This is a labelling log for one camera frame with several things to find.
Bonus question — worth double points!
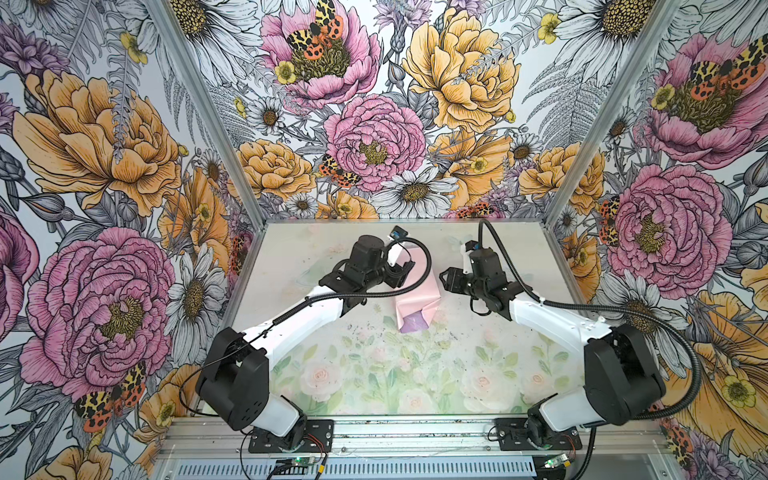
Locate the purple wrapping paper sheet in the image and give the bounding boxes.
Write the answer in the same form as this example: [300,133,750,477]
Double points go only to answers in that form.
[395,246,441,334]

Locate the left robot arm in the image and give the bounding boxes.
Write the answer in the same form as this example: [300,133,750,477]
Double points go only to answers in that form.
[195,227,432,453]

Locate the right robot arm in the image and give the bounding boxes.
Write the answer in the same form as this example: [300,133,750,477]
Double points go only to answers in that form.
[439,267,666,448]

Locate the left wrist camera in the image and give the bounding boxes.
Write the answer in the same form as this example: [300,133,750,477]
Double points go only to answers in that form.
[384,226,412,268]

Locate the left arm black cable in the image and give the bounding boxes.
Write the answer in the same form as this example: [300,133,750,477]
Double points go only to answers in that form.
[178,236,433,421]

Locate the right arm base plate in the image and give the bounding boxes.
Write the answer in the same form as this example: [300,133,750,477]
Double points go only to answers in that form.
[491,417,583,451]

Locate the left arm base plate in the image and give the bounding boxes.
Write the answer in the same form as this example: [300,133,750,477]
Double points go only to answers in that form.
[247,418,335,454]

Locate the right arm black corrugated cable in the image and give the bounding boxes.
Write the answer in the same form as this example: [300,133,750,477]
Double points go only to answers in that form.
[478,218,703,421]

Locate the aluminium front rail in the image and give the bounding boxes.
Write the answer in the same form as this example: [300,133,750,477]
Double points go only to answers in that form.
[158,414,670,460]

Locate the white slotted cable duct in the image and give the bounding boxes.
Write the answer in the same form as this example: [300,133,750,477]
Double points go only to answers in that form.
[165,456,536,479]

